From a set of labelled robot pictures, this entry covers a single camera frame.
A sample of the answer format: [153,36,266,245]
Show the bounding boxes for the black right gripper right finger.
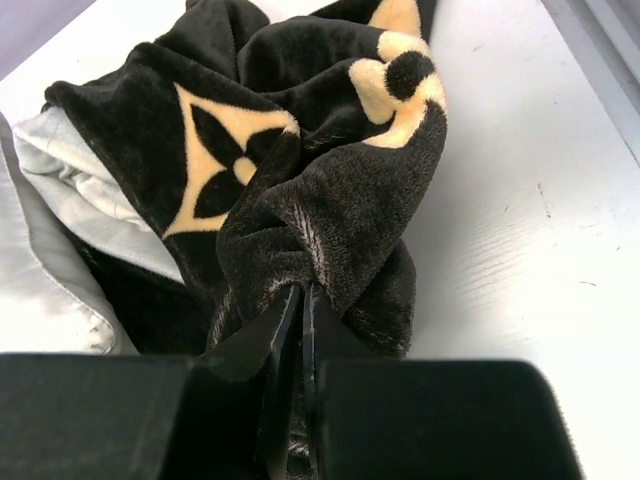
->
[302,284,581,479]

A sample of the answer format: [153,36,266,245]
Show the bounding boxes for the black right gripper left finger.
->
[1,286,300,479]

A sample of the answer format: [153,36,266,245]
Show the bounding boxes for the black floral pillowcase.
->
[40,0,450,480]

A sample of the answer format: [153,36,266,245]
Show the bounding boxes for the white pillow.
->
[1,108,202,355]

